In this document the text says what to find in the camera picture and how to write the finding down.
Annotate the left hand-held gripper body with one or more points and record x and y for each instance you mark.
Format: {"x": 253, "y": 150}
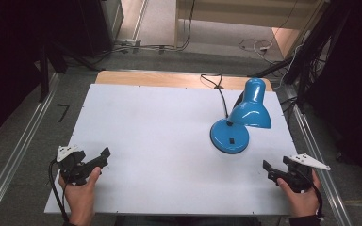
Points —
{"x": 70, "y": 163}

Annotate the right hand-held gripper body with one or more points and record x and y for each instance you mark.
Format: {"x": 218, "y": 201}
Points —
{"x": 298, "y": 175}

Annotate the person's right hand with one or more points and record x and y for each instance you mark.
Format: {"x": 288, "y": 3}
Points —
{"x": 303, "y": 202}

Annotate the person's left hand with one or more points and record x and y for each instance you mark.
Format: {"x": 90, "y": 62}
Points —
{"x": 80, "y": 197}

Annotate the blue desk lamp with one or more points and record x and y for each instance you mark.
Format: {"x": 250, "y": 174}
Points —
{"x": 242, "y": 122}

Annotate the black metal stand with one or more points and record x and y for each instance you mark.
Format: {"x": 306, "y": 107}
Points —
{"x": 304, "y": 62}

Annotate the light wooden furniture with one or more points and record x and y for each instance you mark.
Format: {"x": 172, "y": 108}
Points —
{"x": 245, "y": 15}

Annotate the metal floor rail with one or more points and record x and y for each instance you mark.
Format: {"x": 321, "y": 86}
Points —
{"x": 320, "y": 160}
{"x": 15, "y": 150}

